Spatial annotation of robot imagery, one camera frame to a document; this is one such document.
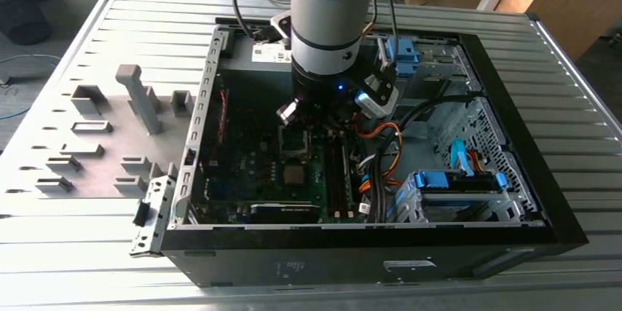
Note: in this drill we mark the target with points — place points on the black waste bin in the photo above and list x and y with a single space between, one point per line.
27 23

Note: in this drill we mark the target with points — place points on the CPU socket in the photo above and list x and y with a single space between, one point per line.
282 180

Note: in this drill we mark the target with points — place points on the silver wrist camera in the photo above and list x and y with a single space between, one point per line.
374 107

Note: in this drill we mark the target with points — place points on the grey power supply unit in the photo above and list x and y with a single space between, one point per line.
241 58

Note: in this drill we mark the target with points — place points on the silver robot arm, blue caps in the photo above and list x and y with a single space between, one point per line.
326 16

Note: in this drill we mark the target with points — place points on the black open PC case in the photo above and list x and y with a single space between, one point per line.
341 252

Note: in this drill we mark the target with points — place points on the blue plastic rail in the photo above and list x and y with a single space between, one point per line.
404 203

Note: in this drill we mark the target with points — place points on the grey parts rack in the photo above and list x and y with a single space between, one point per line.
122 136

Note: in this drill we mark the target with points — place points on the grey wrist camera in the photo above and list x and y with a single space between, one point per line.
280 27

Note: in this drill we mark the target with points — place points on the blue carrier with black disk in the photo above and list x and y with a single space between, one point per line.
433 181

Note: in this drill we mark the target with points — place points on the silver square CPU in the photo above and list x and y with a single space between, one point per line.
294 174

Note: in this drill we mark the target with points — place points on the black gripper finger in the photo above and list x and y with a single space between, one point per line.
288 112

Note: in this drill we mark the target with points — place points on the green motherboard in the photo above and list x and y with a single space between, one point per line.
253 165

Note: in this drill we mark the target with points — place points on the wooden cabinet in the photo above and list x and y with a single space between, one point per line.
573 5

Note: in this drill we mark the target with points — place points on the tall metal disk bay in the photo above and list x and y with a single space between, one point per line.
433 81

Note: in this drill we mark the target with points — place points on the black graphics card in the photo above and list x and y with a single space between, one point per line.
288 212

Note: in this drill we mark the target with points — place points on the black RAM slot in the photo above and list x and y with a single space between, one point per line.
348 180
333 172

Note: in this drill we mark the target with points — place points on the low metal disk bay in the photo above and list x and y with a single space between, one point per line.
466 201

